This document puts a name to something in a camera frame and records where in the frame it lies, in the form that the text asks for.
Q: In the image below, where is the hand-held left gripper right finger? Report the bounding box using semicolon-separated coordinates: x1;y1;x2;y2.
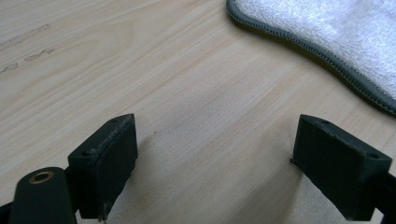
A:
290;113;393;222

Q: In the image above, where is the white towel with grey edging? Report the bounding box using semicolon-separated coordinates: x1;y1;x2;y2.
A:
225;0;396;116

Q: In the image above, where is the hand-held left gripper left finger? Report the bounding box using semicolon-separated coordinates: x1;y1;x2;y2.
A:
67;113;139;222

